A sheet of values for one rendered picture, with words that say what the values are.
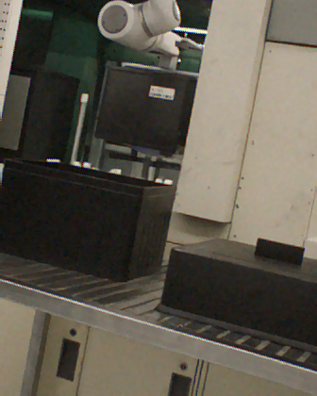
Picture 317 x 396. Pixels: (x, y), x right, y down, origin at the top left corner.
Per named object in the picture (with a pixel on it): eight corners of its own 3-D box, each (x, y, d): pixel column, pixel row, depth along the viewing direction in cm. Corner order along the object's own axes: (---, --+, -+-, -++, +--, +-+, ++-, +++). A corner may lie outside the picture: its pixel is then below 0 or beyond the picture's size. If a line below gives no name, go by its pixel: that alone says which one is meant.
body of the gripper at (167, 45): (121, 47, 169) (141, 56, 179) (160, 53, 165) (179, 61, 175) (126, 15, 168) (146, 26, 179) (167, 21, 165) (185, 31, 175)
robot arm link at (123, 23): (157, 8, 163) (120, 20, 167) (132, -8, 151) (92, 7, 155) (164, 43, 162) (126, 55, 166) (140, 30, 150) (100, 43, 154)
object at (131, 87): (84, 152, 178) (110, 24, 177) (121, 158, 197) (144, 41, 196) (177, 172, 169) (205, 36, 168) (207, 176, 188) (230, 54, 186)
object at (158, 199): (43, 238, 164) (57, 161, 163) (163, 266, 157) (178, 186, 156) (-14, 249, 137) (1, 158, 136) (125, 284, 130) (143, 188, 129)
